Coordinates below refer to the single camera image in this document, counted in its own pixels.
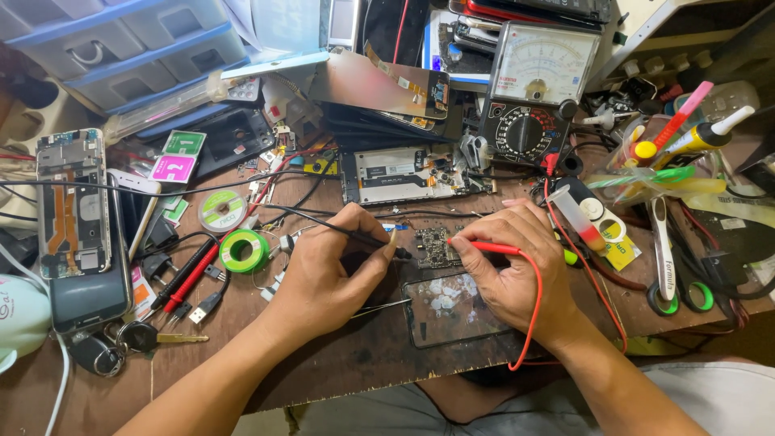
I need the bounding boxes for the opened phone frame with battery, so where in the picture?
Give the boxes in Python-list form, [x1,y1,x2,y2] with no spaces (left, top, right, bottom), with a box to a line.
[339,144,499,207]

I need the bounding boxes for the green wipe packet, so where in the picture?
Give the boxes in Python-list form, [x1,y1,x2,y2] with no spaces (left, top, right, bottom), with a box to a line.
[161,130,207,156]

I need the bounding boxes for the clear plastic tube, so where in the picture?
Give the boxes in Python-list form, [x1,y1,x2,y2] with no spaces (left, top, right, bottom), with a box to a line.
[102,70,232,145]

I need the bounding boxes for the phone display with copper back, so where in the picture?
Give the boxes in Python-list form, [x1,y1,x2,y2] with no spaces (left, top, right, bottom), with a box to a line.
[308,47,452,123]

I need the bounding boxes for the person's left hand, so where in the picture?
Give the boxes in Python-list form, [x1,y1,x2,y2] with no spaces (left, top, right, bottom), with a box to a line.
[272,203,400,351]

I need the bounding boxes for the person's grey shorts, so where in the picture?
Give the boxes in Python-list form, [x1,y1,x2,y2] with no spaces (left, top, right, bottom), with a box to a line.
[232,361,775,436]

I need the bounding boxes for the pink wipe packet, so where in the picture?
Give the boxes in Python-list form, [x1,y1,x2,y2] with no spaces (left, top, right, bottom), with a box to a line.
[148,154,198,185]

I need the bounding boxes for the metal tweezers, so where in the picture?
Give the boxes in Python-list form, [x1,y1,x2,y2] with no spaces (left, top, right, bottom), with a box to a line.
[350,298,414,320]

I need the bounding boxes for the black multimeter probe with cable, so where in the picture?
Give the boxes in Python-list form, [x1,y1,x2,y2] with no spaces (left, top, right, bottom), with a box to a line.
[260,203,414,261]

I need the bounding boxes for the white toothbrush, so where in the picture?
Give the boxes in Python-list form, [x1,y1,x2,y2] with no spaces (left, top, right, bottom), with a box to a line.
[650,196,678,302]

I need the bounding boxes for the clear syringe with red paste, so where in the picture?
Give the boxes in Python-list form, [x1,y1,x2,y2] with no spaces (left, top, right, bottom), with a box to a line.
[546,184,607,253]

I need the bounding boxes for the disassembled silver phone frame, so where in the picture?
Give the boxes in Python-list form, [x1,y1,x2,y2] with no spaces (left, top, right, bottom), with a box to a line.
[36,128,113,280]

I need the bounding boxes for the black usb cable plug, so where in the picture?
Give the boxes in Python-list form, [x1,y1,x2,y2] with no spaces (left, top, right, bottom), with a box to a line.
[188,271,232,325]

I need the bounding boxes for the yellow label card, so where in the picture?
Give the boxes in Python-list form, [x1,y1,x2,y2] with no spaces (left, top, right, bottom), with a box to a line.
[598,220,643,272]

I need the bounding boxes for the person's right hand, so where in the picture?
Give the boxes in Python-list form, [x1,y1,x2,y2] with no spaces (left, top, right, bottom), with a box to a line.
[450,199,586,353]

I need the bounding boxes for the long black cable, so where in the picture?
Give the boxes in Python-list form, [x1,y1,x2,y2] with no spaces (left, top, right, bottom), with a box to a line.
[0,167,341,199]

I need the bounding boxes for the black key with brass blade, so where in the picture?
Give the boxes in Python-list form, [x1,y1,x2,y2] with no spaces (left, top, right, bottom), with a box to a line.
[115,320,210,354]

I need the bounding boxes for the yellow glue tube white nozzle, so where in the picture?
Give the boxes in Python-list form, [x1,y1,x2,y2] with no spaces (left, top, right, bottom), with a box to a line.
[653,105,757,172]

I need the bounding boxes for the blue grey plastic drawer unit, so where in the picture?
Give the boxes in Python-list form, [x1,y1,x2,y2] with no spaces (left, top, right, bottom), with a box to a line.
[0,0,250,117]

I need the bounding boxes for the black cracked phone glass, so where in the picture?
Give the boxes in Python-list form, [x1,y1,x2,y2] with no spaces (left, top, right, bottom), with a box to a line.
[402,271,517,350]

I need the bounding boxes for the dark phone with glossy back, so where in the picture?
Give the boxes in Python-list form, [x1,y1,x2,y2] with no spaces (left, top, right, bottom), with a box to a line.
[48,174,134,335]

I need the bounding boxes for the black power plug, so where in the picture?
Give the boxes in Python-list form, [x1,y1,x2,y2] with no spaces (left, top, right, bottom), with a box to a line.
[141,217,180,287]

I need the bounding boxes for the green solder wire spool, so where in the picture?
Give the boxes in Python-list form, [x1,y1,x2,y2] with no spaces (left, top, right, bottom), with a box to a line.
[218,228,271,274]

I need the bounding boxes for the scissors with green handles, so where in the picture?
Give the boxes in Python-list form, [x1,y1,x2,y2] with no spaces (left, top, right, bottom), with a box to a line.
[645,266,716,317]

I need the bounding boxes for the white mug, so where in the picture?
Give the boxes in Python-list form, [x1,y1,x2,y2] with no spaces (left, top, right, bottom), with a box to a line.
[0,273,53,374]

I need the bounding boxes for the small phone circuit board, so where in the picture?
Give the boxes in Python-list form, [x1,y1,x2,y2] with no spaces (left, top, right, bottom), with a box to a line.
[415,226,465,271]

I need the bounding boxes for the pink and red toothbrush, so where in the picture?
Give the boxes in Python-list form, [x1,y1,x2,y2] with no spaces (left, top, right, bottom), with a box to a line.
[650,80,715,153]

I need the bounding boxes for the black analog multimeter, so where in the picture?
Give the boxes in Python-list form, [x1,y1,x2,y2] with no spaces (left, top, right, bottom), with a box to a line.
[477,21,601,168]

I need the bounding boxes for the white phone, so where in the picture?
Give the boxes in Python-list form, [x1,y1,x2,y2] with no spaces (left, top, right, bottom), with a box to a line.
[108,168,162,262]

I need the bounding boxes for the black phone back cover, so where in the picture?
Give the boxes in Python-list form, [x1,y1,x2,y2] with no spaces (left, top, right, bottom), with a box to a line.
[195,108,277,180]

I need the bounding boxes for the white cable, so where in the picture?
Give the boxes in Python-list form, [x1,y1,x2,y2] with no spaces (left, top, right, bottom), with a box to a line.
[0,241,71,436]

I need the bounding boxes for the black car key fob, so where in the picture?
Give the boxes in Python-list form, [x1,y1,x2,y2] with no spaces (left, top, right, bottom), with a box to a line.
[67,330,126,378]

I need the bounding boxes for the white solder wick spool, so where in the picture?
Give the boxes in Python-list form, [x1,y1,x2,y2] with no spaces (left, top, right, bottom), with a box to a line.
[197,188,248,235]

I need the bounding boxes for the red multimeter probe with cable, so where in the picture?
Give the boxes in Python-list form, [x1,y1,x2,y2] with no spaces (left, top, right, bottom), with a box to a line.
[448,154,630,372]

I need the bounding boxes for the spare black test probe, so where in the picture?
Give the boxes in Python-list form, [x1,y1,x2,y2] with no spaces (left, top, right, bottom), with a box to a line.
[150,237,214,311]

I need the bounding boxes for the white power strip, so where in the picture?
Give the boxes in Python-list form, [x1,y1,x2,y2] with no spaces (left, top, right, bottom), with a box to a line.
[671,80,761,124]

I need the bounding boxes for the clear plastic cup of tools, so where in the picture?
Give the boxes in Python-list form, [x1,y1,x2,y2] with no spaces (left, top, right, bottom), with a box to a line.
[596,114,729,208]

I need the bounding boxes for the spare red test probe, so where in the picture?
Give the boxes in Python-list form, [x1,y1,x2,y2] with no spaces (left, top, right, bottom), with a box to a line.
[163,242,222,314]

